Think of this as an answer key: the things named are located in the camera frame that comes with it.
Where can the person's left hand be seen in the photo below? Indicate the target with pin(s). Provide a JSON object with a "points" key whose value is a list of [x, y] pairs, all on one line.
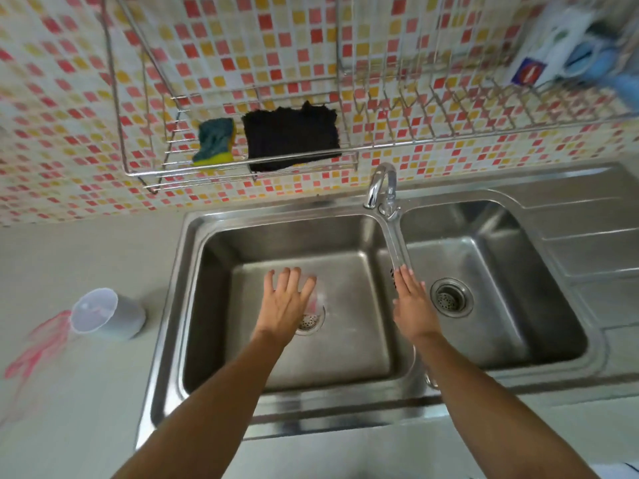
{"points": [[282, 311]]}

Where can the person's right hand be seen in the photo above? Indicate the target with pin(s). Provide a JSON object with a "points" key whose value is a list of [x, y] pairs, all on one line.
{"points": [[414, 311]]}

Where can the person's left middle finger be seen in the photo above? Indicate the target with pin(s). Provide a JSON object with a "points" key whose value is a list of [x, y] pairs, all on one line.
{"points": [[295, 280]]}

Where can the person's right fingers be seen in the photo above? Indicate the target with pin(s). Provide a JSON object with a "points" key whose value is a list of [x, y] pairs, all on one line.
{"points": [[408, 284]]}

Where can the person's left little finger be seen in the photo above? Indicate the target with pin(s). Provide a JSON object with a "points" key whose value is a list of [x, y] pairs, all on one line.
{"points": [[269, 283]]}

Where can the person's left forearm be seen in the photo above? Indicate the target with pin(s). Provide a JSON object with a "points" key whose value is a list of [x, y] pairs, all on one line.
{"points": [[214, 409]]}

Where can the person's right forearm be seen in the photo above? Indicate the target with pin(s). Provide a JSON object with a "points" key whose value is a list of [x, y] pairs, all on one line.
{"points": [[489, 419]]}

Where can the large sink drain strainer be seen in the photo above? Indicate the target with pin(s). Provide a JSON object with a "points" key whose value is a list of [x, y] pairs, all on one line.
{"points": [[451, 297]]}

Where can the small sink drain strainer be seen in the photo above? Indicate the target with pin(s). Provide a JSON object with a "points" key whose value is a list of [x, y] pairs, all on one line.
{"points": [[312, 324]]}

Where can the stainless steel double sink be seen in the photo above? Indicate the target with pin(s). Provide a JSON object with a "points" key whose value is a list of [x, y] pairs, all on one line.
{"points": [[349, 354]]}

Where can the chrome faucet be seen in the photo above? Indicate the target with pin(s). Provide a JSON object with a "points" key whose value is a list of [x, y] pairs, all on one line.
{"points": [[382, 184]]}

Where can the black dish cloth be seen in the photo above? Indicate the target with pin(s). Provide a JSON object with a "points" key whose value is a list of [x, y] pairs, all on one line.
{"points": [[292, 137]]}

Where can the green and yellow sponge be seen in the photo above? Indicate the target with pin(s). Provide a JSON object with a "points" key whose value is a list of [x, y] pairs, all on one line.
{"points": [[214, 142]]}

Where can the grey plastic cup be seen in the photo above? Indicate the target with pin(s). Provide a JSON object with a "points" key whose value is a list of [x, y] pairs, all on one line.
{"points": [[112, 316]]}

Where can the pink liquid spill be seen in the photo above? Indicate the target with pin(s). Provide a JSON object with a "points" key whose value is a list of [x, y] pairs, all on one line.
{"points": [[45, 339]]}

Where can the white packet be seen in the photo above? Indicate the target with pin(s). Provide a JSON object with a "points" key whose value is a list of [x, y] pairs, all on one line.
{"points": [[546, 47]]}

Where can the blue plastic item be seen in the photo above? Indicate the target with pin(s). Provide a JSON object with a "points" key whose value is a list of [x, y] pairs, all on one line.
{"points": [[606, 64]]}

